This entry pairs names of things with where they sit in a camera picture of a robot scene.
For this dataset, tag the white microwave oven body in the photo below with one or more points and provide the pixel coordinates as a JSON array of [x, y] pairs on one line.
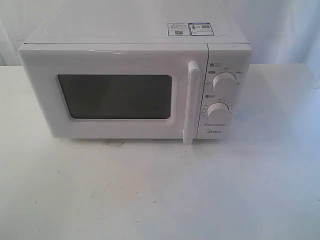
[[146, 22]]

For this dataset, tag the lower white control knob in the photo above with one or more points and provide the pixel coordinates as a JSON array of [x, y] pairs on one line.
[[218, 110]]

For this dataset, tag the white control knob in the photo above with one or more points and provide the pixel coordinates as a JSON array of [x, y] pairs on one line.
[[218, 110], [224, 81]]

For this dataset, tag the upper white control knob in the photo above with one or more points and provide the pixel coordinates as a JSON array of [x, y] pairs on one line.
[[224, 81]]

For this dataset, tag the right blue warning sticker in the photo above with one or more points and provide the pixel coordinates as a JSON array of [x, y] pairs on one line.
[[201, 29]]

